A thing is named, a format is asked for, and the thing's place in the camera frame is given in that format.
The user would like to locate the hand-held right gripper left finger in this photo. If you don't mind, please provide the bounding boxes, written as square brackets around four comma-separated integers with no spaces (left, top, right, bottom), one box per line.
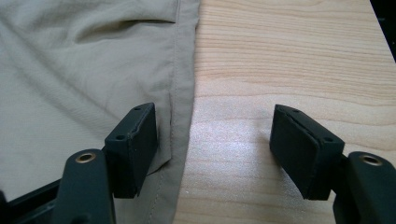
[104,102,159,200]

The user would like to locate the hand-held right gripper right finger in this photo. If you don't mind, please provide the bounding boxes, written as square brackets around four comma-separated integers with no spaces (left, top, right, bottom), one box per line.
[269,104,346,201]

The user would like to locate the khaki shorts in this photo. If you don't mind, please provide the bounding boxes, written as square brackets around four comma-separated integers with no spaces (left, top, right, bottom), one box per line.
[0,0,201,224]

